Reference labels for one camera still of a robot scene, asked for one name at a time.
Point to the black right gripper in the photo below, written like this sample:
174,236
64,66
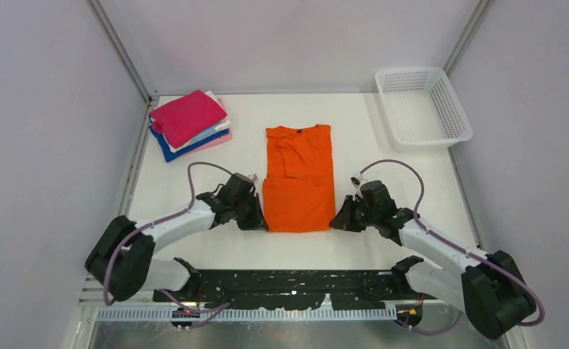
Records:
355,214

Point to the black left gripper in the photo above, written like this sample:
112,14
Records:
248,209

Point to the orange t shirt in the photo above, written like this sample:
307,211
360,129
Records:
299,188

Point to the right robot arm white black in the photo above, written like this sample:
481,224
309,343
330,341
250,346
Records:
488,288

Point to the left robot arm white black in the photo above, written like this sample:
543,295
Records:
123,260

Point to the folded pink t shirt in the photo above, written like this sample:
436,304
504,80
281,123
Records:
217,139

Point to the folded light blue t shirt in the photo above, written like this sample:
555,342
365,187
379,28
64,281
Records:
202,135

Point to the folded magenta t shirt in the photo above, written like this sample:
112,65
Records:
184,118

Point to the white plastic basket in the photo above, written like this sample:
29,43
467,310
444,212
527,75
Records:
421,109

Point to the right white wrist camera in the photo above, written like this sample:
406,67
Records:
357,182

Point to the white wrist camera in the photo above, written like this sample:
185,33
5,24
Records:
253,178
357,182

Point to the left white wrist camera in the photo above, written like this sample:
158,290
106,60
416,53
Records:
253,178

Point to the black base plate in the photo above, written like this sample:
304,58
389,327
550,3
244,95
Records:
295,289

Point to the white slotted cable duct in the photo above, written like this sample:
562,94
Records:
170,313

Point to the aluminium frame rail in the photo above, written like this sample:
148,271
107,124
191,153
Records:
109,16

